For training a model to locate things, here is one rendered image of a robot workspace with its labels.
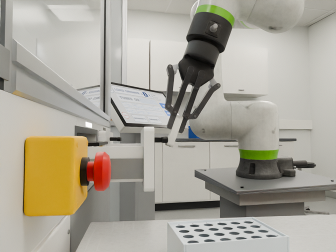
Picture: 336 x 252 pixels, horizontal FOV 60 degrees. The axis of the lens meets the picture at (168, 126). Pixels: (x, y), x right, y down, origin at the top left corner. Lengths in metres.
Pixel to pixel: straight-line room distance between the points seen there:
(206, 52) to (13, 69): 0.44
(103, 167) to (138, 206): 1.29
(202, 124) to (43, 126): 0.67
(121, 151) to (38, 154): 0.25
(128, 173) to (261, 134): 0.55
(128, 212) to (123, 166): 1.10
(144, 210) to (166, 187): 2.07
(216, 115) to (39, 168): 0.73
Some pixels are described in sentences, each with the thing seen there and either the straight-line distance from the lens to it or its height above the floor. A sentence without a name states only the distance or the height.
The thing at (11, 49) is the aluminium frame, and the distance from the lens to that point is 0.27.
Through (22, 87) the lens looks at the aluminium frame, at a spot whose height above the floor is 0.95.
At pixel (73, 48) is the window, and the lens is 0.59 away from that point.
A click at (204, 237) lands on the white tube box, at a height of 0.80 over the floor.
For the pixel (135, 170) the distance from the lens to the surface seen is 0.51.
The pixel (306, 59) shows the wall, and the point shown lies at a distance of 5.57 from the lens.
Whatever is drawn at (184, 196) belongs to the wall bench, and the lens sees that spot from 3.75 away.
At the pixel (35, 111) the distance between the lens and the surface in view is 0.32.
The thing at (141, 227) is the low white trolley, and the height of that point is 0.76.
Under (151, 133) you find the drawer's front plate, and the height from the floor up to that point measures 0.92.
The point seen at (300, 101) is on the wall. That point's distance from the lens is 5.37.
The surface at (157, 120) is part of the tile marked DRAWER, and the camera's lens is 1.53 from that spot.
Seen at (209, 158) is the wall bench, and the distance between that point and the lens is 3.79.
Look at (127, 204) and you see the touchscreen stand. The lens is 1.60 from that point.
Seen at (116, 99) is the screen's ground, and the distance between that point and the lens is 1.44.
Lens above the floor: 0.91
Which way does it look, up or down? 2 degrees up
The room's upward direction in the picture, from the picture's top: straight up
